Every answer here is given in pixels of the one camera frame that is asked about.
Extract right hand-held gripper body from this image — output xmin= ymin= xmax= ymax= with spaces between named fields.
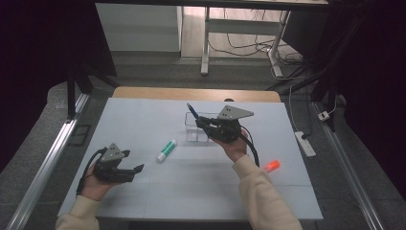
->
xmin=207 ymin=104 xmax=256 ymax=145

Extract white table sheet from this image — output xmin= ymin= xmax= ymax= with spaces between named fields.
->
xmin=56 ymin=97 xmax=324 ymax=222

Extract right hand-held gripper black cable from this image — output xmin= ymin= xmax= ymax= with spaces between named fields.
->
xmin=238 ymin=131 xmax=261 ymax=169

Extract left hand-held gripper black cable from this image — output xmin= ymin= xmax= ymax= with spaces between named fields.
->
xmin=76 ymin=147 xmax=108 ymax=196

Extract white power strip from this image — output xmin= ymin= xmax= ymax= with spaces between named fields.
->
xmin=294 ymin=130 xmax=317 ymax=158

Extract aluminium rail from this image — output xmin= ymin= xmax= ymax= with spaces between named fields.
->
xmin=314 ymin=102 xmax=384 ymax=230
xmin=6 ymin=92 xmax=90 ymax=230

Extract person's left hand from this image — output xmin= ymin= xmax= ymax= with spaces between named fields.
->
xmin=79 ymin=164 xmax=122 ymax=202

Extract hand-held gripper black cable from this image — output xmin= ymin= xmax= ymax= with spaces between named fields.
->
xmin=76 ymin=147 xmax=108 ymax=196
xmin=238 ymin=131 xmax=261 ymax=169

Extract white cable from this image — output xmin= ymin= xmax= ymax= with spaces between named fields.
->
xmin=287 ymin=83 xmax=301 ymax=134

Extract black floor cables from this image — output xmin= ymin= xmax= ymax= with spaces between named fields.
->
xmin=207 ymin=8 xmax=305 ymax=65

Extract white desk frame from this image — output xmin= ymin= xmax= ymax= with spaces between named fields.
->
xmin=200 ymin=6 xmax=292 ymax=78

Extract person's right hand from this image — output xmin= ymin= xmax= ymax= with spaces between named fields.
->
xmin=211 ymin=127 xmax=250 ymax=163

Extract black metal stand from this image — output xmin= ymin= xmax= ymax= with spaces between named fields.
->
xmin=266 ymin=12 xmax=368 ymax=132
xmin=65 ymin=63 xmax=121 ymax=123

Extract green and white glue stick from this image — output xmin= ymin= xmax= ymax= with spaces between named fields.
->
xmin=155 ymin=138 xmax=178 ymax=163

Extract clear plastic pen holder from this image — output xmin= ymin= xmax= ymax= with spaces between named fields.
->
xmin=184 ymin=111 xmax=221 ymax=144

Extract blue pen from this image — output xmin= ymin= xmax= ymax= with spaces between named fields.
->
xmin=186 ymin=103 xmax=201 ymax=121

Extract orange highlighter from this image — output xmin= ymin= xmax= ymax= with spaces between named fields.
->
xmin=262 ymin=159 xmax=282 ymax=173

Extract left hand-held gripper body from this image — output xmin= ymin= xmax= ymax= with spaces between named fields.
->
xmin=92 ymin=143 xmax=137 ymax=184

